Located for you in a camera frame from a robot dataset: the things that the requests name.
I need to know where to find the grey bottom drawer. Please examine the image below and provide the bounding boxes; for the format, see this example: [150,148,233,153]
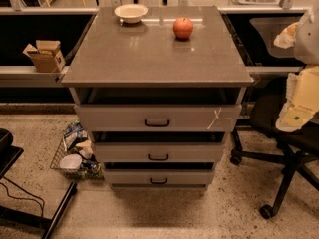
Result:
[103,169,214,185]

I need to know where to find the open cardboard box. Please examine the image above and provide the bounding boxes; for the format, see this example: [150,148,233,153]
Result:
[23,40,65,73]

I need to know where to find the grey drawer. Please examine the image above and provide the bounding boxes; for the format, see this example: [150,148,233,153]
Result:
[75,105,241,132]
[103,169,214,185]
[92,143,224,162]

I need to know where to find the grey top drawer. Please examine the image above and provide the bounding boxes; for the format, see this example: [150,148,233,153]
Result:
[75,105,241,132]

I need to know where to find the white plastic lid container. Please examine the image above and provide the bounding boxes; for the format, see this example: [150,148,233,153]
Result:
[60,154,82,169]

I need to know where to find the black stand base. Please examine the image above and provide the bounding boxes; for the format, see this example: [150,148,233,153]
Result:
[0,128,77,239]

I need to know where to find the white ceramic bowl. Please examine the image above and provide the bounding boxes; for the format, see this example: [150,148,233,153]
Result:
[114,4,148,24]

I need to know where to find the grey drawer cabinet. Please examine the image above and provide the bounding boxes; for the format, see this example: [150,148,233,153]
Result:
[63,7,252,188]

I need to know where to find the black cable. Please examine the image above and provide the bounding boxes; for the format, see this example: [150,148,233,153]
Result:
[0,176,46,219]

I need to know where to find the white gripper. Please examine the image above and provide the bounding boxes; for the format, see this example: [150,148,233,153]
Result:
[275,65,319,132]

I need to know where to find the grey middle drawer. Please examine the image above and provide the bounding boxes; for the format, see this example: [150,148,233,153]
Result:
[92,143,224,162]

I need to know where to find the black office chair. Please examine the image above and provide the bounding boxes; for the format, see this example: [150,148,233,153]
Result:
[230,77,319,219]

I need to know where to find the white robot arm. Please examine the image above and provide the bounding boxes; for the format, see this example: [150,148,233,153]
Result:
[274,1,319,132]

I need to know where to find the wire basket with items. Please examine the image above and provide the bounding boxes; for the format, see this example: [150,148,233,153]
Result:
[50,120,104,180]

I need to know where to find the red apple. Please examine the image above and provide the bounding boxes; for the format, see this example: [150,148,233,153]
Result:
[173,17,193,40]

